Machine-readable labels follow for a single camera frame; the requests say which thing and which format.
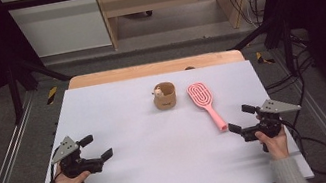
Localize pink hairbrush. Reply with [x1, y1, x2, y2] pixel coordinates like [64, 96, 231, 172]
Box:
[185, 77, 230, 138]

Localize white table mat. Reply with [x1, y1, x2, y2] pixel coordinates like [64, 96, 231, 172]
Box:
[14, 50, 315, 183]

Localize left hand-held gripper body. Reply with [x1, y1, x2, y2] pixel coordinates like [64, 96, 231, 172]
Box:
[47, 130, 106, 182]

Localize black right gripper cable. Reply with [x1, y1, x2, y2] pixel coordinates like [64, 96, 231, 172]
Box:
[279, 112, 326, 183]

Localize person's right hand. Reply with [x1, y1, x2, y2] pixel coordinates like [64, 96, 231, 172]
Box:
[253, 125, 292, 165]

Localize wooden table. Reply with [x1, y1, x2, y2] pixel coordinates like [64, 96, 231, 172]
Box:
[66, 46, 246, 93]

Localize brown cup with small figure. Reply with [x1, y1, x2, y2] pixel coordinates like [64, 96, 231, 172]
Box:
[150, 79, 180, 112]

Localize yellow black striped tape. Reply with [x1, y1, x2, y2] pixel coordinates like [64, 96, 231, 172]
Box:
[44, 86, 61, 106]
[255, 49, 277, 68]

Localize white cabinet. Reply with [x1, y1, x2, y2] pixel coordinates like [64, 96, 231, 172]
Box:
[0, 0, 113, 63]

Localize black floor cables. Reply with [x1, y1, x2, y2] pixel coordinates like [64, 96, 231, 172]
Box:
[256, 30, 320, 93]

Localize black metal stand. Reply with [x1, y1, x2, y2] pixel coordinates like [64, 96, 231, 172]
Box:
[2, 50, 79, 126]
[222, 11, 300, 86]

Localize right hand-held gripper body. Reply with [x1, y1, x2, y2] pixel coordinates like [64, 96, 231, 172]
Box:
[236, 93, 306, 144]

